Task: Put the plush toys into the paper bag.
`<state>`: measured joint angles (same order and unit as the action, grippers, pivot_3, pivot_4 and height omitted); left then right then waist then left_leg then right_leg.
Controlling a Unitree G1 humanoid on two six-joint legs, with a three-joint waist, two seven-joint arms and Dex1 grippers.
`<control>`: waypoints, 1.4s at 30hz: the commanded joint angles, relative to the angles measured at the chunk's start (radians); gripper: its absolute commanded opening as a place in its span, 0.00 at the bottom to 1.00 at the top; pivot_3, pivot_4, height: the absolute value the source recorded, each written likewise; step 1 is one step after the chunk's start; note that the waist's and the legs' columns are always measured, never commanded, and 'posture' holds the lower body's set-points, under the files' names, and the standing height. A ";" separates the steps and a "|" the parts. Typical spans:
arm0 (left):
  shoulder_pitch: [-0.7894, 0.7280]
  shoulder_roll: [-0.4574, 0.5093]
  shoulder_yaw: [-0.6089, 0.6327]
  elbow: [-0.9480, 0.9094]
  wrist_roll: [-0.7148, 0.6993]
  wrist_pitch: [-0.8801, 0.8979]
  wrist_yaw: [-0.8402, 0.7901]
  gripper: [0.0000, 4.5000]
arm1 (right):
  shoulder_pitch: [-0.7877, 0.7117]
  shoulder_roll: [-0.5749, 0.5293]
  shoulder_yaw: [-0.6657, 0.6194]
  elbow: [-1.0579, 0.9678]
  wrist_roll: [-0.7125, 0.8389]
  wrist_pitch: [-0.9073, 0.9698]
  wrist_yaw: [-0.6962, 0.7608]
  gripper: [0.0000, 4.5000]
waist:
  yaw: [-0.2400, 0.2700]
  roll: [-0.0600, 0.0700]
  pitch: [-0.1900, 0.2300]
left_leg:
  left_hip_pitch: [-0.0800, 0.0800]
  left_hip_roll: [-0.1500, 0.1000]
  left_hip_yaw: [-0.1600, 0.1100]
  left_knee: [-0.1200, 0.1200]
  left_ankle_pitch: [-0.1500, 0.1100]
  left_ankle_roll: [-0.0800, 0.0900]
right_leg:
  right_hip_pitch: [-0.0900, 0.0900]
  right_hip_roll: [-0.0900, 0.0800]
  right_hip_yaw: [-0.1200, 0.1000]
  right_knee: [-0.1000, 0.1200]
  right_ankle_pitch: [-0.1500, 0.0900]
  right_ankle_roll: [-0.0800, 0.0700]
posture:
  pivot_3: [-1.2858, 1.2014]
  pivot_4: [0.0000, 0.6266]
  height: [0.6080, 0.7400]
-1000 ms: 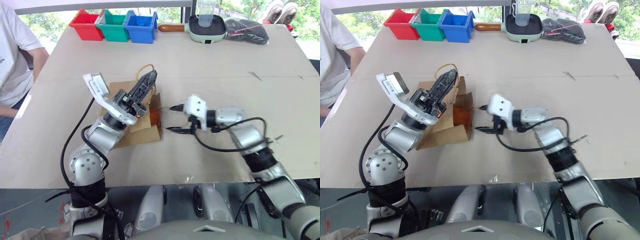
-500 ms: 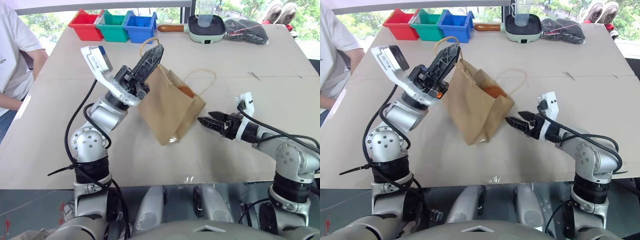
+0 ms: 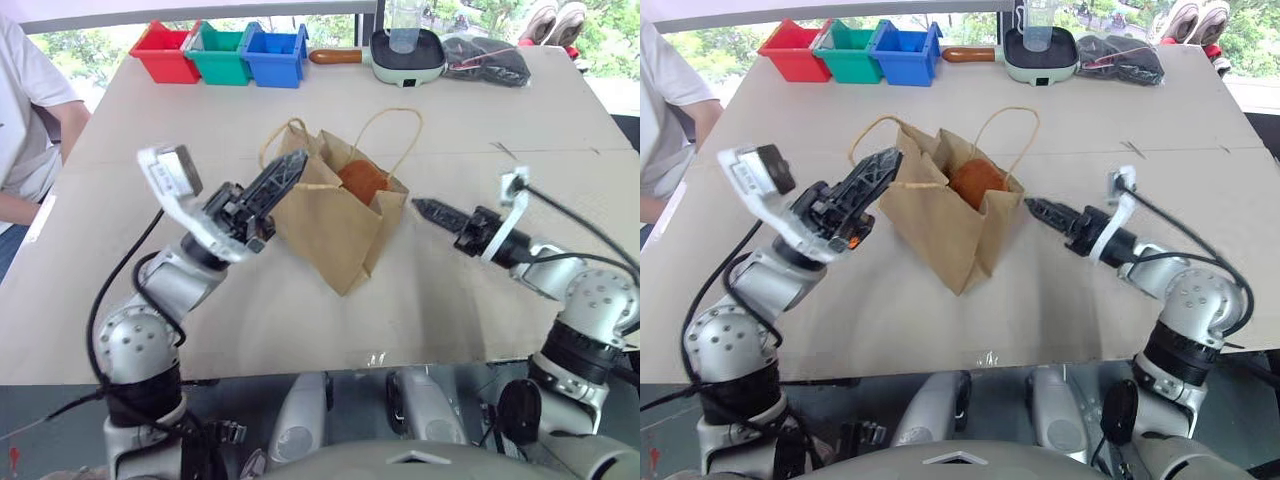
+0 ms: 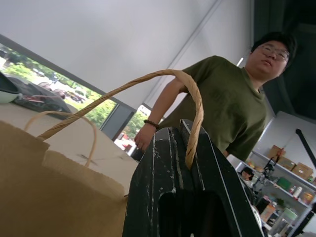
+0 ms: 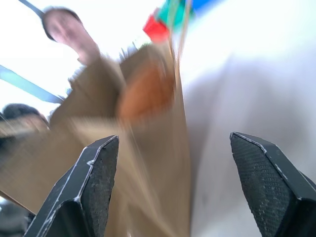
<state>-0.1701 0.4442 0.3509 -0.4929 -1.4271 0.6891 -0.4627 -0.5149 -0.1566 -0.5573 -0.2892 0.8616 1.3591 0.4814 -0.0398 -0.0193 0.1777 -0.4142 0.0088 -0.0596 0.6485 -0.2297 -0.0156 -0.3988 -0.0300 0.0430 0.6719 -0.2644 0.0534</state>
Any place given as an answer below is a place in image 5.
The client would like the person with black hair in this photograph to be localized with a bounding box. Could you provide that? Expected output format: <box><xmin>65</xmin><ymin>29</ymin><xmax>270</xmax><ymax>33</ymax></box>
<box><xmin>1</xmin><ymin>103</ymin><xmax>51</xmax><ymax>133</ymax></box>

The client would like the orange plush toy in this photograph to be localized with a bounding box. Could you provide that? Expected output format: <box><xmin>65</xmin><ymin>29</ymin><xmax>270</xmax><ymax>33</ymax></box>
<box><xmin>118</xmin><ymin>61</ymin><xmax>176</xmax><ymax>121</ymax></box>

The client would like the blue block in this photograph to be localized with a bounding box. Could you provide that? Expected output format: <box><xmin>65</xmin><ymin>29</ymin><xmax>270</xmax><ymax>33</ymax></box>
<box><xmin>190</xmin><ymin>0</ymin><xmax>210</xmax><ymax>12</ymax></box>

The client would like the red block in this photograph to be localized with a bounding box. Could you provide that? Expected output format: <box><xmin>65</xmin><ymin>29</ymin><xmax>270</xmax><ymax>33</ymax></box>
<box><xmin>142</xmin><ymin>7</ymin><xmax>171</xmax><ymax>44</ymax></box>

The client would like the light blue bar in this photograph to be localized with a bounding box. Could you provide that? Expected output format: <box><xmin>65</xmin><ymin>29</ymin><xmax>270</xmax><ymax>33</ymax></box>
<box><xmin>0</xmin><ymin>64</ymin><xmax>64</xmax><ymax>104</ymax></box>

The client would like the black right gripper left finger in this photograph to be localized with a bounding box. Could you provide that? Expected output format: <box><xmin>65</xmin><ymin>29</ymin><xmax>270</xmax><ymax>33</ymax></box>
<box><xmin>23</xmin><ymin>135</ymin><xmax>119</xmax><ymax>237</ymax></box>

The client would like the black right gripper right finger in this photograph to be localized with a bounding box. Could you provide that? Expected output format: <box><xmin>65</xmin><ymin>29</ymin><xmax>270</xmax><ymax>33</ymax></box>
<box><xmin>229</xmin><ymin>131</ymin><xmax>316</xmax><ymax>237</ymax></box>

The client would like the teal block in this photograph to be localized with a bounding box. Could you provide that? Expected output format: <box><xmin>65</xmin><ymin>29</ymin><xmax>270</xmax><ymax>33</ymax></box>
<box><xmin>158</xmin><ymin>0</ymin><xmax>195</xmax><ymax>33</ymax></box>

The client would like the brown paper bag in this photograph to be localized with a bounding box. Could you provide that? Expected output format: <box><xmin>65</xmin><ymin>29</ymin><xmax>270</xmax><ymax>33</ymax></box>
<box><xmin>0</xmin><ymin>43</ymin><xmax>193</xmax><ymax>237</ymax></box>

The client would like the person's head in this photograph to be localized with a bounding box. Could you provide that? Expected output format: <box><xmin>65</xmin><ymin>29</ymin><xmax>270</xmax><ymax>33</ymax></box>
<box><xmin>42</xmin><ymin>6</ymin><xmax>102</xmax><ymax>67</ymax></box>

